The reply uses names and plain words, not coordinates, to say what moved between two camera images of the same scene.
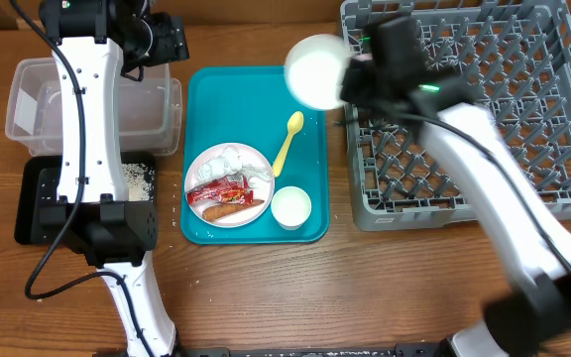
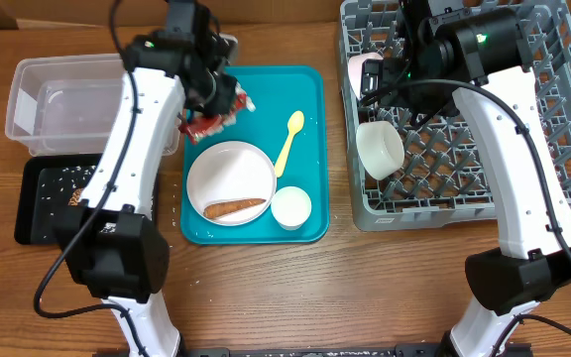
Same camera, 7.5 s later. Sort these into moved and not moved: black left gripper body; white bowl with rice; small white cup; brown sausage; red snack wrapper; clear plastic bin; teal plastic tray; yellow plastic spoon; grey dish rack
Moved: white bowl with rice; red snack wrapper; black left gripper body
Not moved: teal plastic tray; clear plastic bin; small white cup; grey dish rack; brown sausage; yellow plastic spoon
